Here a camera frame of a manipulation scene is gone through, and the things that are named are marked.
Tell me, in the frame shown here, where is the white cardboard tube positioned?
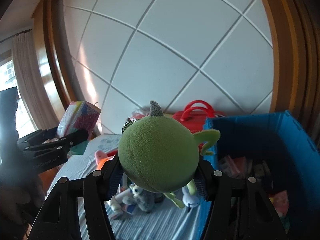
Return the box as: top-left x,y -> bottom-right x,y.
108,188 -> 132,206

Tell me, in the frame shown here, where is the white rabbit plush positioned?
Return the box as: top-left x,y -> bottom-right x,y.
182,186 -> 200,213

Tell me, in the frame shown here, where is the cream bear grey fur plush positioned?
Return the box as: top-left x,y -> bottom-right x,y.
123,183 -> 155,213

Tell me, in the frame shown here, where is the colourful patterned box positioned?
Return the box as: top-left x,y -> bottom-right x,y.
56,101 -> 101,156

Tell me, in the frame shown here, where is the red hard-shell handbag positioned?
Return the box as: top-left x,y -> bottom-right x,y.
172,100 -> 226,133

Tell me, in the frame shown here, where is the green round monster plush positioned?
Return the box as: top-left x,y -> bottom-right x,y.
118,100 -> 220,209

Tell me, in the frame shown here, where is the pink pig plush orange dress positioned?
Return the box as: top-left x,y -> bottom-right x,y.
94,150 -> 118,170

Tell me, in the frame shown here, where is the beige curtain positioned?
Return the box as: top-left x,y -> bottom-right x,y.
11,31 -> 50,129

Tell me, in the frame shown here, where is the blue plastic storage crate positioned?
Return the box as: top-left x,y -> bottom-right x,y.
199,111 -> 319,239

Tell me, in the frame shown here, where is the pink tissue pack on box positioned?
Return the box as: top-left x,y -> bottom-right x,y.
131,108 -> 149,120

